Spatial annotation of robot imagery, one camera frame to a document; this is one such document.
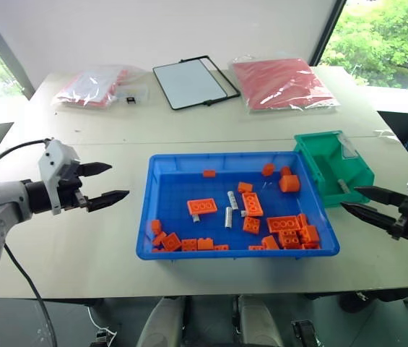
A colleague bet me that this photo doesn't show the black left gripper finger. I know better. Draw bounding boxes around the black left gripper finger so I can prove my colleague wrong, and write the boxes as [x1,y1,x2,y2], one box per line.
[87,189,131,214]
[79,162,113,179]

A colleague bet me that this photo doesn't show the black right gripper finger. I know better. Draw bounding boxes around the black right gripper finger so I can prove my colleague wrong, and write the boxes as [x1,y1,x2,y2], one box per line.
[353,185,408,210]
[339,202,399,230]

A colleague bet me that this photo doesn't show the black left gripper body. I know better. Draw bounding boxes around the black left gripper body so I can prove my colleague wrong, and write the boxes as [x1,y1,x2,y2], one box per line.
[58,163,90,213]

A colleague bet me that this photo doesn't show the green plastic bin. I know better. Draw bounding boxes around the green plastic bin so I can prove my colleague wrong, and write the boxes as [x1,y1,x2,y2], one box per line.
[293,130,376,210]

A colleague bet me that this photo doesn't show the blue plastic tray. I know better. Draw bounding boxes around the blue plastic tray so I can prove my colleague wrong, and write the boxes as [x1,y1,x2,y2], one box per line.
[135,151,341,262]

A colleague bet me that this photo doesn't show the red-white sheets in plastic bag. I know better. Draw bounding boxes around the red-white sheets in plastic bag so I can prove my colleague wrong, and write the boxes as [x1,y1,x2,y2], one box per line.
[50,64,147,110]

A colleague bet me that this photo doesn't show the orange cylinder block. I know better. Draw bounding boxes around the orange cylinder block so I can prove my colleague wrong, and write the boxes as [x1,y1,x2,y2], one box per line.
[279,174,301,194]

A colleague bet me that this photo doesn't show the black caster wheel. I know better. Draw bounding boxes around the black caster wheel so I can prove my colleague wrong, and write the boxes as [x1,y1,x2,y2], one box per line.
[338,291,371,314]

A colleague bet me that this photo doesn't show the black-framed whiteboard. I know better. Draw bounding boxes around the black-framed whiteboard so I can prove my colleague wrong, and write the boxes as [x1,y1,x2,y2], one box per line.
[152,54,242,111]

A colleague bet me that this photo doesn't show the grey rounded robot leg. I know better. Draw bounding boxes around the grey rounded robot leg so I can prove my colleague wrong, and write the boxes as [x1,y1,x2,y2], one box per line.
[136,296,187,347]
[237,294,285,347]

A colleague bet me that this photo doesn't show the red sheets in plastic bag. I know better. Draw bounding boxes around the red sheets in plastic bag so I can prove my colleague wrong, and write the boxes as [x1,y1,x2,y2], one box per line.
[229,54,342,115]

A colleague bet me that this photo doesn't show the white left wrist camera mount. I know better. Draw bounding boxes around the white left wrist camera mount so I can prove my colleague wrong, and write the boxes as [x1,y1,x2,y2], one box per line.
[38,139,81,216]

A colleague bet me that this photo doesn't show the white thin cable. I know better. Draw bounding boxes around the white thin cable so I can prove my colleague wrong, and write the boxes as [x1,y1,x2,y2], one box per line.
[87,306,109,335]

